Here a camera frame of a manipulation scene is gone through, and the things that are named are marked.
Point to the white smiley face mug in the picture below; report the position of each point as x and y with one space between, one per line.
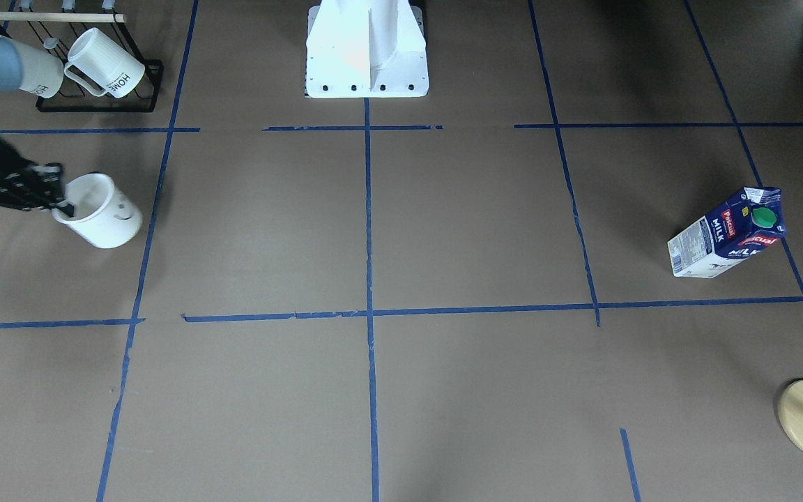
103 215

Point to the blue milk carton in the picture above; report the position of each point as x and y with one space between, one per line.
744 225

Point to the white ribbed HOME mug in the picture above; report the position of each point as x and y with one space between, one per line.
101 66

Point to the black wire mug rack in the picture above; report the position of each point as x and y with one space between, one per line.
54 27

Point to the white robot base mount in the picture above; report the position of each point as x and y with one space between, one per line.
366 49

